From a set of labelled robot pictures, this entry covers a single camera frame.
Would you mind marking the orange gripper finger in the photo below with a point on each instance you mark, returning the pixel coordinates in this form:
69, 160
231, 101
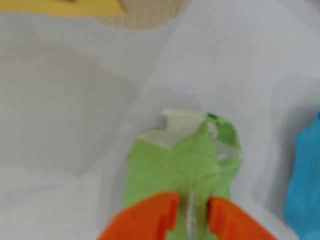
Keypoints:
140, 220
232, 222

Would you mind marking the green paper wad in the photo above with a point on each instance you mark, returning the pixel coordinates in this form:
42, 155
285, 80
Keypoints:
170, 170

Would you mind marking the blue paper wad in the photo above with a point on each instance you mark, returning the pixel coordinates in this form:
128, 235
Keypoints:
305, 180

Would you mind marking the paper cup orange bin tag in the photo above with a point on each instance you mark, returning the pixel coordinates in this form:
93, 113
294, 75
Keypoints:
150, 15

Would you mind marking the yellow welcome sign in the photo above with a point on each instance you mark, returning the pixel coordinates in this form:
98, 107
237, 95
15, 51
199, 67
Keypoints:
62, 7

